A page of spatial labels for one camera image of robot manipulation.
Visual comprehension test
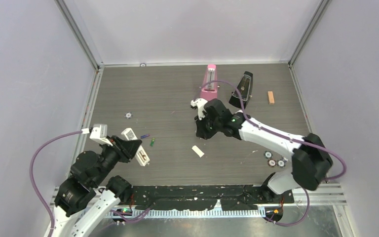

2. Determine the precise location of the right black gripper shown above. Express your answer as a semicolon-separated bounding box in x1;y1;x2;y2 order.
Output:
194;112;222;141

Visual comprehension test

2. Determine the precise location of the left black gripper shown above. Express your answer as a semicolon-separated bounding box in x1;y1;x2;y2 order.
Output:
93;134;142;185

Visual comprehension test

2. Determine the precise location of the white remote control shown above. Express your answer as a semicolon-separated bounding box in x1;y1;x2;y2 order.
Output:
121;128;150;166

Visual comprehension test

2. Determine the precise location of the white battery cover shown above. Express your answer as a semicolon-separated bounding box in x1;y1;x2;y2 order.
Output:
191;145;205;158

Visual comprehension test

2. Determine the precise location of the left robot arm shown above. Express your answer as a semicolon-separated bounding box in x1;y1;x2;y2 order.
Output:
48;136;142;237

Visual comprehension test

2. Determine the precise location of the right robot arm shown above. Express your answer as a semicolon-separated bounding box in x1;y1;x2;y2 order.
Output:
190;98;333;203

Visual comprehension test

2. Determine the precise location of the pink metronome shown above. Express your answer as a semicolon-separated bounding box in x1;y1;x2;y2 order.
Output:
200;64;218;101

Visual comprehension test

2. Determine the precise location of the lone poker chip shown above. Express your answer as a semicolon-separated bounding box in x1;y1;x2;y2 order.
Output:
124;112;133;119

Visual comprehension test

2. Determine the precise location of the black metronome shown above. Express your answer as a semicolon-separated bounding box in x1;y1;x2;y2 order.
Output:
229;71;254;109

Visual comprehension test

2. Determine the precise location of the orange block near right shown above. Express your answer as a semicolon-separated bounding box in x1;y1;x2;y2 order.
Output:
267;91;275;105

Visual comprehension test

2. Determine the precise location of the poker chip one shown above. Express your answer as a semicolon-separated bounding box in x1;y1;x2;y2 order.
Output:
264;151;273;159

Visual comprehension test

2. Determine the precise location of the poker chip two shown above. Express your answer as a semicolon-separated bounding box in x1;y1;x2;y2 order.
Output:
267;158;277;167

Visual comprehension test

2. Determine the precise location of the poker chip three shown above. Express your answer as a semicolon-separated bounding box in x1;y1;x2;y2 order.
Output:
276;159;286;168

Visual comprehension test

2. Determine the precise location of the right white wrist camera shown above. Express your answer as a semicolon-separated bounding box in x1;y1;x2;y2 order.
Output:
190;98;208;120

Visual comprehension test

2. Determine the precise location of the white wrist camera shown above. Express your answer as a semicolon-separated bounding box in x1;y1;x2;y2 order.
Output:
81;123;113;146
190;98;208;120

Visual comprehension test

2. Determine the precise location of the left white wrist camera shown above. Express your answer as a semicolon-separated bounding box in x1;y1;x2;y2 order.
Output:
81;123;113;146

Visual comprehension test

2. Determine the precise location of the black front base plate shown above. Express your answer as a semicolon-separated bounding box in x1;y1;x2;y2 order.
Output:
132;184;294;211

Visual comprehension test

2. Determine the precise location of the white slotted cable duct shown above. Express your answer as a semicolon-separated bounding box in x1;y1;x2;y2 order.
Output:
111;208;267;219

